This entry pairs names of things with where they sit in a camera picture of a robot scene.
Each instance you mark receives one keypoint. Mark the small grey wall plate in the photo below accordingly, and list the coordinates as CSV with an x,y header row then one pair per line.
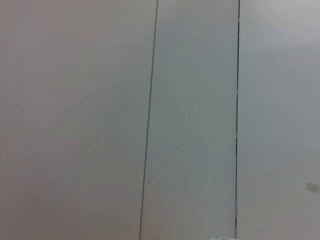
x,y
312,187

